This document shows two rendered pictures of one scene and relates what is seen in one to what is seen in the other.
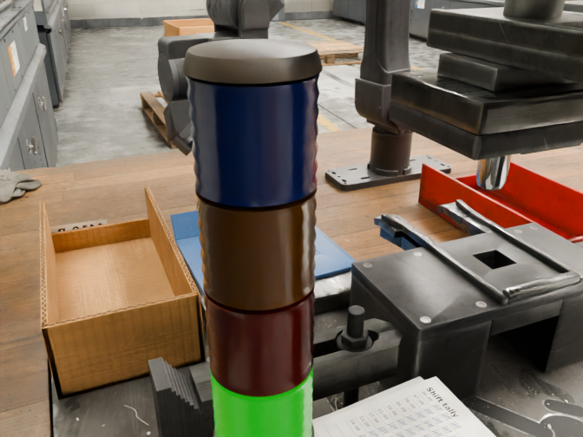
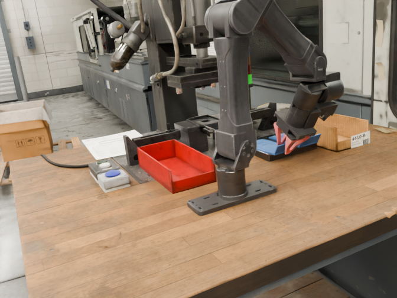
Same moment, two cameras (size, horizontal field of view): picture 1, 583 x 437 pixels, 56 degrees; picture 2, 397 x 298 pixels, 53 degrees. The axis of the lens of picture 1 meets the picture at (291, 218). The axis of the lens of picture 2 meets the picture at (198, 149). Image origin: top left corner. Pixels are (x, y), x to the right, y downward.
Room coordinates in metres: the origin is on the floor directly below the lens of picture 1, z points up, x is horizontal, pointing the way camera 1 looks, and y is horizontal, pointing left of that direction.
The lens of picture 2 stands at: (1.65, -0.25, 1.28)
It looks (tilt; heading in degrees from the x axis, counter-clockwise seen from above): 17 degrees down; 178
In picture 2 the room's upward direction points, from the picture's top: 6 degrees counter-clockwise
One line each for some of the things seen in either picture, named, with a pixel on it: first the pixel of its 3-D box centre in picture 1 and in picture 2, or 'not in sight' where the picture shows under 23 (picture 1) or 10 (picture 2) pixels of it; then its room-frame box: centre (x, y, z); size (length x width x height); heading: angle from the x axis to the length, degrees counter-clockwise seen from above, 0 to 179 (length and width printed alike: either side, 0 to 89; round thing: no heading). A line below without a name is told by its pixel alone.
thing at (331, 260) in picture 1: (296, 231); (269, 142); (0.55, -0.01, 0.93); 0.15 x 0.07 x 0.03; 26
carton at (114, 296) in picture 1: (108, 276); (322, 129); (0.47, 0.18, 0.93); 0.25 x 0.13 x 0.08; 23
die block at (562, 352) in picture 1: (478, 314); (210, 133); (0.39, -0.16, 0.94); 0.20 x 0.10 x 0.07; 113
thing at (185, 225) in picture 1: (219, 248); (293, 136); (0.52, 0.08, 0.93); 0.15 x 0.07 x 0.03; 24
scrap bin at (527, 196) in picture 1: (518, 210); (173, 163); (0.62, -0.28, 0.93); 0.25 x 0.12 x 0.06; 23
